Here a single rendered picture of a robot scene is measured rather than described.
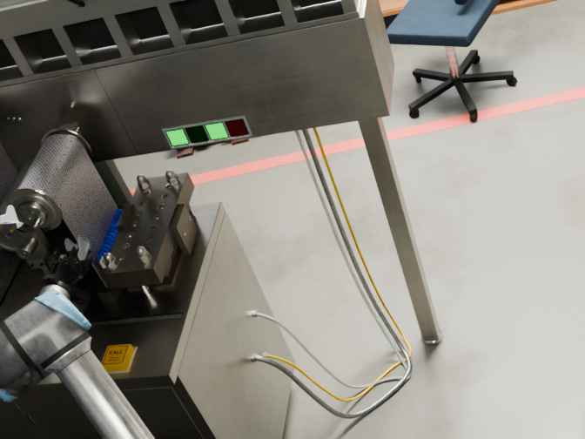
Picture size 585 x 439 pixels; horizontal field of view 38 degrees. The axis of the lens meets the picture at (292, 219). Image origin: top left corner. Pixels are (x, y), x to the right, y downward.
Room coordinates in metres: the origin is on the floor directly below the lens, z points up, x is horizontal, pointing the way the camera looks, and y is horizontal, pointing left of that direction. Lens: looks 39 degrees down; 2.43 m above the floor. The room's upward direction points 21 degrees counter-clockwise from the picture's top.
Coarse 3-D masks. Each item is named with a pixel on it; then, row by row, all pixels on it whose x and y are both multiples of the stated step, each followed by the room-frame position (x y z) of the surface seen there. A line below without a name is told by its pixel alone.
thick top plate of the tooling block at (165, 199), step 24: (144, 192) 2.11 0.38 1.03; (168, 192) 2.06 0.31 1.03; (144, 216) 2.00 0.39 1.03; (168, 216) 1.95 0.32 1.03; (120, 240) 1.93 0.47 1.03; (144, 240) 1.89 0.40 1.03; (168, 240) 1.88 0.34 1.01; (120, 264) 1.83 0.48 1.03; (144, 264) 1.79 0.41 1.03; (168, 264) 1.83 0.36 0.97
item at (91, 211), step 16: (96, 176) 2.08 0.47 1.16; (80, 192) 1.98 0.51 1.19; (96, 192) 2.04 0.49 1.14; (80, 208) 1.95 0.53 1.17; (96, 208) 2.01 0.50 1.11; (112, 208) 2.07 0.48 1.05; (80, 224) 1.92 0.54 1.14; (96, 224) 1.97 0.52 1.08; (96, 240) 1.94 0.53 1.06; (96, 256) 1.90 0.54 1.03
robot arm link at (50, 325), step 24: (24, 312) 1.37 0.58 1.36; (48, 312) 1.35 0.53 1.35; (72, 312) 1.35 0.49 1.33; (24, 336) 1.32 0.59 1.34; (48, 336) 1.32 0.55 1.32; (72, 336) 1.32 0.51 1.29; (24, 360) 1.29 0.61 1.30; (48, 360) 1.29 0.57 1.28; (72, 360) 1.29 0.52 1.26; (96, 360) 1.30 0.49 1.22; (72, 384) 1.26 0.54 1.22; (96, 384) 1.25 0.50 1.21; (96, 408) 1.22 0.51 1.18; (120, 408) 1.22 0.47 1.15; (120, 432) 1.18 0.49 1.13; (144, 432) 1.19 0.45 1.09
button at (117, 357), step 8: (128, 344) 1.64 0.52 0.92; (112, 352) 1.63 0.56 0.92; (120, 352) 1.62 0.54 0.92; (128, 352) 1.61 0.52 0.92; (104, 360) 1.61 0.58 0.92; (112, 360) 1.60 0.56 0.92; (120, 360) 1.59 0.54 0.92; (128, 360) 1.60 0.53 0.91; (104, 368) 1.59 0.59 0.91; (112, 368) 1.59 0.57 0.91; (120, 368) 1.58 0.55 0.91
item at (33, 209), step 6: (24, 204) 1.88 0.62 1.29; (30, 204) 1.87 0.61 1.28; (36, 204) 1.87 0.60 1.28; (18, 210) 1.88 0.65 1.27; (24, 210) 1.87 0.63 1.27; (30, 210) 1.87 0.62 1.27; (36, 210) 1.86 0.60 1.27; (42, 210) 1.86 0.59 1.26; (18, 216) 1.89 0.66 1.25; (24, 216) 1.88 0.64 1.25; (30, 216) 1.87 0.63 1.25; (36, 216) 1.87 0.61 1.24; (42, 216) 1.86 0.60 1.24; (24, 222) 1.88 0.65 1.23; (30, 222) 1.88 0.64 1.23; (42, 222) 1.86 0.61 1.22
